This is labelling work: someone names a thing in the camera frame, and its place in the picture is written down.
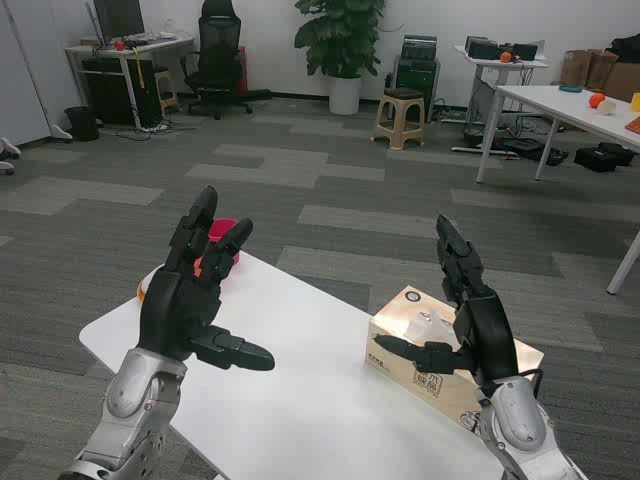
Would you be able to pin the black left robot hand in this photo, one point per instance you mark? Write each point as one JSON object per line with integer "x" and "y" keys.
{"x": 175, "y": 310}

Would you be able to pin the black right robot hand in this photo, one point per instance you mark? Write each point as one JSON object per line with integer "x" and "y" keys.
{"x": 490, "y": 335}

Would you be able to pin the white tissue sheet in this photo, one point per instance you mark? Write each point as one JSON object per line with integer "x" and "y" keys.
{"x": 430, "y": 325}

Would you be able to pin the wood-print tissue box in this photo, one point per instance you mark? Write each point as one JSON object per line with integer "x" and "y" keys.
{"x": 400, "y": 312}

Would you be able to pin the cardboard box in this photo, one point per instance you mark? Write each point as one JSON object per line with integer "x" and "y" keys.
{"x": 625, "y": 82}

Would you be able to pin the orange plate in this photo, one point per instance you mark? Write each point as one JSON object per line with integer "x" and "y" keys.
{"x": 142, "y": 292}

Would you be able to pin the pink plastic cup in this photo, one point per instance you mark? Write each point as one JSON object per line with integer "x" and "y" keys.
{"x": 220, "y": 230}

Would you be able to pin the white power strip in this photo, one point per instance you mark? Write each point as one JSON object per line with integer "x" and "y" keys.
{"x": 154, "y": 128}

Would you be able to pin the black flat case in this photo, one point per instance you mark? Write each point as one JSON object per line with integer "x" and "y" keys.
{"x": 530, "y": 150}

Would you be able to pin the black trash bin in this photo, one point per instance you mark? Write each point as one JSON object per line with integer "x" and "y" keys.
{"x": 82, "y": 122}

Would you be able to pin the black bag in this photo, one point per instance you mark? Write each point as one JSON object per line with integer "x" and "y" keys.
{"x": 602, "y": 157}

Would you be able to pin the small wooden stool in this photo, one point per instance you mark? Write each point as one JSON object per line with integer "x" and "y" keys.
{"x": 166, "y": 90}

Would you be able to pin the black desk cabinet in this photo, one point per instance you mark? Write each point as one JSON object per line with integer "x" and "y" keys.
{"x": 110, "y": 95}

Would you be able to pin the beige plastic stool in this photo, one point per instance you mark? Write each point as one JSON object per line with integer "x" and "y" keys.
{"x": 400, "y": 112}

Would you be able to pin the long white table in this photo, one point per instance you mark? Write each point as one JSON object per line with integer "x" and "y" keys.
{"x": 550, "y": 102}

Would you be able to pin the orange tray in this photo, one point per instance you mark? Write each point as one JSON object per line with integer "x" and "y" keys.
{"x": 634, "y": 126}

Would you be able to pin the orange ball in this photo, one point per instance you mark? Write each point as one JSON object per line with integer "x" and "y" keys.
{"x": 596, "y": 101}
{"x": 507, "y": 57}

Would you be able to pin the white paper cup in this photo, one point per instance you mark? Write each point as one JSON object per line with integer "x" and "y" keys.
{"x": 609, "y": 106}

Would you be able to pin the teal round dish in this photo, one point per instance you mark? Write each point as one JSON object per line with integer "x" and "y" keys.
{"x": 570, "y": 89}

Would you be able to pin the black cabinet green front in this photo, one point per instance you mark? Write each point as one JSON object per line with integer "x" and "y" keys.
{"x": 417, "y": 80}

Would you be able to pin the black office chair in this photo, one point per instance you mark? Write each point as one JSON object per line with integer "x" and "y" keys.
{"x": 217, "y": 45}

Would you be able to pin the yellow cup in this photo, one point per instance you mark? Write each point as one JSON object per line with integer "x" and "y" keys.
{"x": 636, "y": 101}

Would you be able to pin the brown paper bags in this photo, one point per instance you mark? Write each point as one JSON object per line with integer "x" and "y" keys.
{"x": 582, "y": 67}

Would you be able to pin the black equipment boxes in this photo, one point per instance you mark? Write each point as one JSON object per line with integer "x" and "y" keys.
{"x": 482, "y": 47}

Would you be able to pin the black monitor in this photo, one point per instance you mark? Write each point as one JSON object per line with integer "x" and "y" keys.
{"x": 120, "y": 20}

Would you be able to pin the leafy plant in white pot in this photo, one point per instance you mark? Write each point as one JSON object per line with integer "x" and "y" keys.
{"x": 340, "y": 40}

